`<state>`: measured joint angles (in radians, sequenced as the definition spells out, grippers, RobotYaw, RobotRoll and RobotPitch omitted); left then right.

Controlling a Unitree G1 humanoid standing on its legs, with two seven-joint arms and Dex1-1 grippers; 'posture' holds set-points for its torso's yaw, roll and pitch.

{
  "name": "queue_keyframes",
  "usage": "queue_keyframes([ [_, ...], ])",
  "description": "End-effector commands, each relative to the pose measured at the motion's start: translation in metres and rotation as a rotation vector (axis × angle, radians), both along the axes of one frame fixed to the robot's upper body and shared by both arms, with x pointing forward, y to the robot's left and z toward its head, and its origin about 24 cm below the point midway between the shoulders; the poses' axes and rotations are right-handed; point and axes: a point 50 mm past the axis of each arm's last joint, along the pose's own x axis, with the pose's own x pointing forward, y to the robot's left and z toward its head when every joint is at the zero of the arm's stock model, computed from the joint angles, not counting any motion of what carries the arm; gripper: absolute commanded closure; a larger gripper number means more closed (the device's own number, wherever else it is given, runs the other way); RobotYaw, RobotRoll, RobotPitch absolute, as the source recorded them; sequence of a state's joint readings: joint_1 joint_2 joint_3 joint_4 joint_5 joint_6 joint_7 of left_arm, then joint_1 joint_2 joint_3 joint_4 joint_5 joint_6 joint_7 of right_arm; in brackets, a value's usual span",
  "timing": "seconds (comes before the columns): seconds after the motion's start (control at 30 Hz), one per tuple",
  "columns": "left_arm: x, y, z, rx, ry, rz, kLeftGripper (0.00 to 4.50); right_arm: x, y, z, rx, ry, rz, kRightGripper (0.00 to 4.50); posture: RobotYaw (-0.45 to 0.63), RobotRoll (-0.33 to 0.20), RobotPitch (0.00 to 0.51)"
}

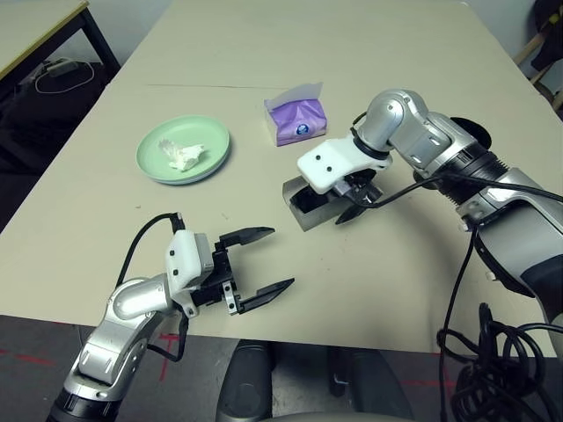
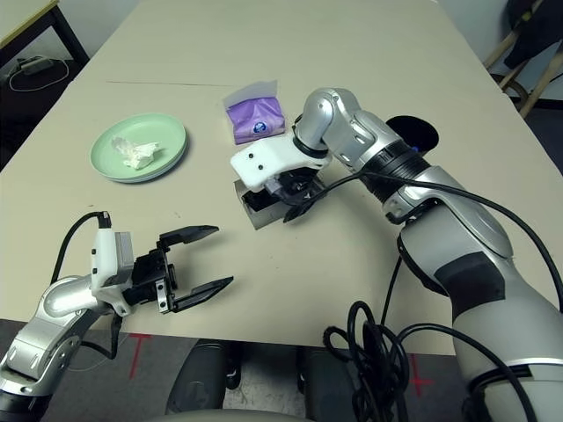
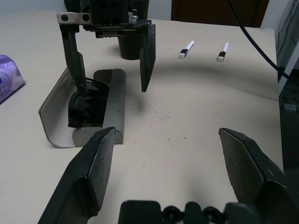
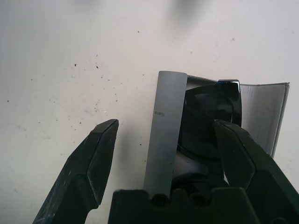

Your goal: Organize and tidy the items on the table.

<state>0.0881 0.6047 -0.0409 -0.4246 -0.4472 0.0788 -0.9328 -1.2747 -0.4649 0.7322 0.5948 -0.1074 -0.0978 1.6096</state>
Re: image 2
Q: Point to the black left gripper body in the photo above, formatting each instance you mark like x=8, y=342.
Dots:
x=147, y=274

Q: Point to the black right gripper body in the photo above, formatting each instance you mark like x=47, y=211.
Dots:
x=292, y=184

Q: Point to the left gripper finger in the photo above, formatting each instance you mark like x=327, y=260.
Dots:
x=202, y=292
x=195, y=233

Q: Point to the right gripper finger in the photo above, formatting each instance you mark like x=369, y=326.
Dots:
x=303, y=206

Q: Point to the white tissue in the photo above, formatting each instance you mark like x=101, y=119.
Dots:
x=136, y=156

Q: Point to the light green plate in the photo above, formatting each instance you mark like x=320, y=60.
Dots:
x=149, y=129

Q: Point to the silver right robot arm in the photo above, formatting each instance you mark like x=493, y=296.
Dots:
x=352, y=127

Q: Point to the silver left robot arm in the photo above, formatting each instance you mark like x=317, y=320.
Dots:
x=57, y=303

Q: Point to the grey glasses case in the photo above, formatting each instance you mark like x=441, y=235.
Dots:
x=264, y=220

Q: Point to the light blue plate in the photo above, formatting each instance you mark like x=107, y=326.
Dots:
x=141, y=181

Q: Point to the purple tissue pack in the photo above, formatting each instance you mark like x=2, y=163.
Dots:
x=255, y=118

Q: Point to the black robot left leg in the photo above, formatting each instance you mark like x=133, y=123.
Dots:
x=202, y=378

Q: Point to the black robot leg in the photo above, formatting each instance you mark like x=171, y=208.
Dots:
x=330, y=387
x=202, y=378

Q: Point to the beige robot waist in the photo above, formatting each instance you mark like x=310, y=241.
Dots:
x=233, y=416

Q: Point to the black cup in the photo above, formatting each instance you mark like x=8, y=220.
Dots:
x=418, y=132

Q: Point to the black robot right leg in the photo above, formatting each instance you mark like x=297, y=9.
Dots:
x=330, y=387

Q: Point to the wooden stool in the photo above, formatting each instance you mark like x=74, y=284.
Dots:
x=542, y=88

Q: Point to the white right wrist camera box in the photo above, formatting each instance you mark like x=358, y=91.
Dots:
x=264, y=162

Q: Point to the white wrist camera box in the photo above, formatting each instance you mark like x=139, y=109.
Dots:
x=264, y=162
x=103, y=259

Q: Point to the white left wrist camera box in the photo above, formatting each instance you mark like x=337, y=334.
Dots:
x=103, y=259

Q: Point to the beige side table black frame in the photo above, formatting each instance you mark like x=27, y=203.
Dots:
x=26, y=17

